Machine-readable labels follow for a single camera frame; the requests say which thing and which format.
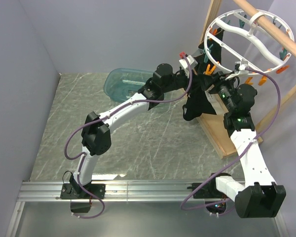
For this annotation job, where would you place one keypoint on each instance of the teal transparent plastic bin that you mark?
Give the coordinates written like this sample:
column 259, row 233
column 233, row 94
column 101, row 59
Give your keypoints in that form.
column 121, row 84

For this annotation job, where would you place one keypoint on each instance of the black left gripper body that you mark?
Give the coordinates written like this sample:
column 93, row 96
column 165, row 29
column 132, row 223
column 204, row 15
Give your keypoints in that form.
column 179, row 82

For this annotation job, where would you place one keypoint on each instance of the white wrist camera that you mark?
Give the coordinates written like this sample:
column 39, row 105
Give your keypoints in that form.
column 187, row 63
column 240, row 68

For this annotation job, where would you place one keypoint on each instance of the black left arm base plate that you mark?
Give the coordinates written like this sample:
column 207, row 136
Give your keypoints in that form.
column 70, row 192

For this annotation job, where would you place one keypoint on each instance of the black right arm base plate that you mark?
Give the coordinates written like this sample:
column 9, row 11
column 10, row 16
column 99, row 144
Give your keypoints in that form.
column 204, row 192

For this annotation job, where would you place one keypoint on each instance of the orange hanger clip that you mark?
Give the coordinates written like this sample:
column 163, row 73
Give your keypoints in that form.
column 262, row 81
column 249, row 81
column 209, row 69

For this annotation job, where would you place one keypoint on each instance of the black underwear beige waistband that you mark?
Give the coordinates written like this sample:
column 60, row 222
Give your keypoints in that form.
column 197, row 103

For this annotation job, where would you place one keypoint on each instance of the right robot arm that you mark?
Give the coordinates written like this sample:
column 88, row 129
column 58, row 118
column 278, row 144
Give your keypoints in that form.
column 259, row 196

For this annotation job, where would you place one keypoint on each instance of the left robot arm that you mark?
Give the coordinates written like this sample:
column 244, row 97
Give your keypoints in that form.
column 97, row 129

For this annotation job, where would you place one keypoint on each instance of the wooden drying rack frame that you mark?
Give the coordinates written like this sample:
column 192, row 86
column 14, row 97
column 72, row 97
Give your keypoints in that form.
column 212, row 125

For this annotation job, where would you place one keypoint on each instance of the aluminium mounting rail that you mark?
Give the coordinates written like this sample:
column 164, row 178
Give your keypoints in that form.
column 133, row 209

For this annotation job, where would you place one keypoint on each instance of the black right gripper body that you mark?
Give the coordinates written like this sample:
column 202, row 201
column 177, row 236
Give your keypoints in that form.
column 225, row 91

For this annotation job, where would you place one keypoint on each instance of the white round clip hanger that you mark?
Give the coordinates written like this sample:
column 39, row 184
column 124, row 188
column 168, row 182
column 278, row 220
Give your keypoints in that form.
column 246, row 29

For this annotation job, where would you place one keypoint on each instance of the teal hanger clip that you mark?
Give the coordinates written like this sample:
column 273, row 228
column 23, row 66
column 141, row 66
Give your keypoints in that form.
column 206, row 53

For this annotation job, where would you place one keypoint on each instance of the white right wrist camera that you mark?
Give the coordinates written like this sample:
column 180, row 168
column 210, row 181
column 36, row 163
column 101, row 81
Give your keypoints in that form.
column 240, row 68

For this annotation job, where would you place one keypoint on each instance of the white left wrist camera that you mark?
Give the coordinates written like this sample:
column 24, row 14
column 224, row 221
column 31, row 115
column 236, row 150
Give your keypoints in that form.
column 187, row 63

